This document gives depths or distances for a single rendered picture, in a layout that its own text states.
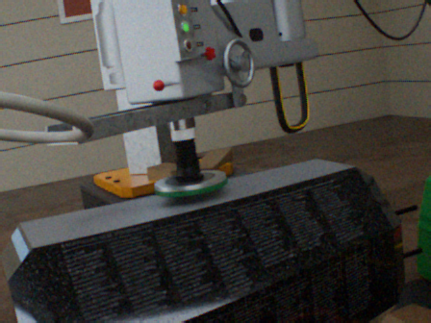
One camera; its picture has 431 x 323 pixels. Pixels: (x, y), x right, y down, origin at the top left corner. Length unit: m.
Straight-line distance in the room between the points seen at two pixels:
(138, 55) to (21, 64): 5.99
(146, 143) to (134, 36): 0.92
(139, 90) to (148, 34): 0.17
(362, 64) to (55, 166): 4.46
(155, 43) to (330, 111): 7.23
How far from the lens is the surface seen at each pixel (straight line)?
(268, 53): 2.15
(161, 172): 2.50
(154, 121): 1.73
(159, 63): 1.80
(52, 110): 1.26
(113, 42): 2.63
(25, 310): 1.66
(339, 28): 9.04
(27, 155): 7.84
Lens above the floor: 1.25
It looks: 9 degrees down
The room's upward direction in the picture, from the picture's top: 9 degrees counter-clockwise
